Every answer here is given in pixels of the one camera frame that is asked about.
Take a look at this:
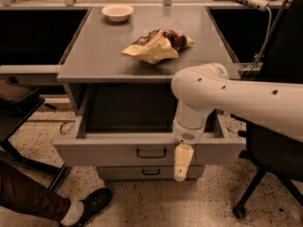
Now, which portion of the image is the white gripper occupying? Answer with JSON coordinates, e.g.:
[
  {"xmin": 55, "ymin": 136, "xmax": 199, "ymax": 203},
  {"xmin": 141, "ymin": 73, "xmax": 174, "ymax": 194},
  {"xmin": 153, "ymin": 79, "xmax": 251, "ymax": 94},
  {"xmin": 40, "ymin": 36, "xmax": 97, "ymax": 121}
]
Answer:
[{"xmin": 172, "ymin": 101, "xmax": 214, "ymax": 182}]

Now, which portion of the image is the grey top drawer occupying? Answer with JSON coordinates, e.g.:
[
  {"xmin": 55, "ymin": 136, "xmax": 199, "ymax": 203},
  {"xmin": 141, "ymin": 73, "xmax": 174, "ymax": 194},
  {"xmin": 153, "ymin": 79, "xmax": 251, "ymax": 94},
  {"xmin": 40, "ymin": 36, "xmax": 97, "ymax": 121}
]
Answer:
[{"xmin": 54, "ymin": 111, "xmax": 245, "ymax": 167}]

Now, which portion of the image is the grey drawer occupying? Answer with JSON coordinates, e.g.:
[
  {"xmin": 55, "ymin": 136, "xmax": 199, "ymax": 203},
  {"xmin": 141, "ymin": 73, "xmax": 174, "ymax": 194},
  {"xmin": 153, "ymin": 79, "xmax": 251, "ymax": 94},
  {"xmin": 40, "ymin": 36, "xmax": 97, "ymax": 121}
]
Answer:
[
  {"xmin": 54, "ymin": 111, "xmax": 245, "ymax": 167},
  {"xmin": 96, "ymin": 165, "xmax": 205, "ymax": 182}
]

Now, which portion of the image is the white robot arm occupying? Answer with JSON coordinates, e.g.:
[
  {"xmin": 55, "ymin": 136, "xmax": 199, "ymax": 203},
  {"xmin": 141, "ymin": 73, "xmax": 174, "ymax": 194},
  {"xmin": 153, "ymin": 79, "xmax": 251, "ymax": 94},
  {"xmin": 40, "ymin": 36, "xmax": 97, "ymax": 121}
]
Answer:
[{"xmin": 171, "ymin": 62, "xmax": 303, "ymax": 145}]

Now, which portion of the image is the grey bottom drawer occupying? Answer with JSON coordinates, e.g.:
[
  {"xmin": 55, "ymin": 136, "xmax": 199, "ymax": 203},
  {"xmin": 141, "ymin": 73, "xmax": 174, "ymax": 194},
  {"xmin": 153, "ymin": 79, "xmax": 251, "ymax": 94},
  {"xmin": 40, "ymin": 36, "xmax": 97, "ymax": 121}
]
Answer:
[{"xmin": 96, "ymin": 165, "xmax": 205, "ymax": 182}]

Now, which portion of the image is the grey drawer cabinet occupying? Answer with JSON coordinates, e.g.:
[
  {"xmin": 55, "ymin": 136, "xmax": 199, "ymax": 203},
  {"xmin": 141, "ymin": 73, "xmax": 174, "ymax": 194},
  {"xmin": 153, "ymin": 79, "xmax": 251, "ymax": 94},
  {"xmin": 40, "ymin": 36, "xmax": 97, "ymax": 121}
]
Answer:
[{"xmin": 56, "ymin": 5, "xmax": 241, "ymax": 183}]

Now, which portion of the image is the black office chair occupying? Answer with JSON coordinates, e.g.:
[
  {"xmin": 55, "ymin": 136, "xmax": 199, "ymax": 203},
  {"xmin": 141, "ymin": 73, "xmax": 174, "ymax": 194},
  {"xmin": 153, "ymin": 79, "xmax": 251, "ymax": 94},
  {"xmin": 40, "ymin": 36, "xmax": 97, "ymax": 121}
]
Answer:
[{"xmin": 233, "ymin": 0, "xmax": 303, "ymax": 219}]

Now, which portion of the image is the black shoe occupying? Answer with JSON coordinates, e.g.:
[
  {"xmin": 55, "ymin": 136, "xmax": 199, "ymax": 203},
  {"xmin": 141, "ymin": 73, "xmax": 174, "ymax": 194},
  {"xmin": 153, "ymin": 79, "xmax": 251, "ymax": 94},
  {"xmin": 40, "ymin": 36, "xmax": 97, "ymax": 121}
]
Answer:
[{"xmin": 70, "ymin": 188, "xmax": 113, "ymax": 227}]

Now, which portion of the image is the yellow brown chip bag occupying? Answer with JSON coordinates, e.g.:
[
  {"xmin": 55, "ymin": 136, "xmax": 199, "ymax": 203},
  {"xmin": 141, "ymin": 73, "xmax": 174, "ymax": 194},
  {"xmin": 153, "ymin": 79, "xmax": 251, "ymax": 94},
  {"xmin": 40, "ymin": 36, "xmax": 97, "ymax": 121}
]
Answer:
[{"xmin": 121, "ymin": 29, "xmax": 193, "ymax": 64}]

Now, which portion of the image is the white sock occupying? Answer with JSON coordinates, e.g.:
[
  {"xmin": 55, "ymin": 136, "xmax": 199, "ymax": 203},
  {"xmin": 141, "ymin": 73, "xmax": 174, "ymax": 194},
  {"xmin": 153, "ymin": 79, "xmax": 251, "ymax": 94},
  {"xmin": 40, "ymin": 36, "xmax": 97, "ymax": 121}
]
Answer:
[{"xmin": 61, "ymin": 201, "xmax": 84, "ymax": 227}]

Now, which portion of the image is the white bowl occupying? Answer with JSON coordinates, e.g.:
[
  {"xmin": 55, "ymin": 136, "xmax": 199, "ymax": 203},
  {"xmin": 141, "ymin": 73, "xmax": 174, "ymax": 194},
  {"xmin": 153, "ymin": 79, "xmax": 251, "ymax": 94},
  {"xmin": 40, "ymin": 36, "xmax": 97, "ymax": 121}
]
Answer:
[{"xmin": 101, "ymin": 4, "xmax": 134, "ymax": 23}]

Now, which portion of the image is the brown trouser leg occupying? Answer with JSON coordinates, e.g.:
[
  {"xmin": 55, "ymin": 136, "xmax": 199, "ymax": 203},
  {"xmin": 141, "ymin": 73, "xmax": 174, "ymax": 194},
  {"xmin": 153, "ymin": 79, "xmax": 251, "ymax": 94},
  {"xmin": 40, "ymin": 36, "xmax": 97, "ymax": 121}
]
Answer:
[{"xmin": 0, "ymin": 161, "xmax": 71, "ymax": 222}]

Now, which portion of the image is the black side table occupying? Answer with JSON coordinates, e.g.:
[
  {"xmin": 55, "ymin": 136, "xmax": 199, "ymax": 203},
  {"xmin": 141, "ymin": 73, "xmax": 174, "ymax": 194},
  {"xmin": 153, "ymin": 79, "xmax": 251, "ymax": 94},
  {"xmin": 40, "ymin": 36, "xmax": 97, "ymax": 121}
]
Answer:
[{"xmin": 0, "ymin": 97, "xmax": 67, "ymax": 191}]

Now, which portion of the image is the brown box on table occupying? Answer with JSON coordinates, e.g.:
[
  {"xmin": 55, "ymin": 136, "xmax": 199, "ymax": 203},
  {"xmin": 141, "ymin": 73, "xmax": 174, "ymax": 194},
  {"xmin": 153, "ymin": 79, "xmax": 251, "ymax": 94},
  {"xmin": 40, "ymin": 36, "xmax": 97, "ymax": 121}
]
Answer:
[{"xmin": 0, "ymin": 79, "xmax": 40, "ymax": 114}]

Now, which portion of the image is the white cable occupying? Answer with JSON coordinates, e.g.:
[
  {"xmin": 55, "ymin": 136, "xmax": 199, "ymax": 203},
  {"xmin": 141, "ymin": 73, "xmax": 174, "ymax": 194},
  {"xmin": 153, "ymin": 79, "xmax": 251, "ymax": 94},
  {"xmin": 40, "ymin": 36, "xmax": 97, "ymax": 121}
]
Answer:
[{"xmin": 241, "ymin": 7, "xmax": 273, "ymax": 80}]

